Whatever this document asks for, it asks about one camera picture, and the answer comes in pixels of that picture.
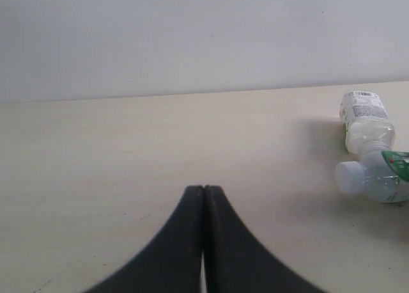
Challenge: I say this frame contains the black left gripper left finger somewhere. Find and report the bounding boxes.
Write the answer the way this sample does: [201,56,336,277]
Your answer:
[88,186,205,293]

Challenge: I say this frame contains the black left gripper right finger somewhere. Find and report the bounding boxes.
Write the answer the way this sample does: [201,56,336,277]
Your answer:
[203,186,322,293]

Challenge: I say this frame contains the green label clear bottle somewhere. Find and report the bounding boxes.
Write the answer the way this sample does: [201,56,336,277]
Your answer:
[335,150,408,203]

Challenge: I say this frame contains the white milky drink bottle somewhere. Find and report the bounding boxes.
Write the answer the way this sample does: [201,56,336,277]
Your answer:
[339,90,396,154]

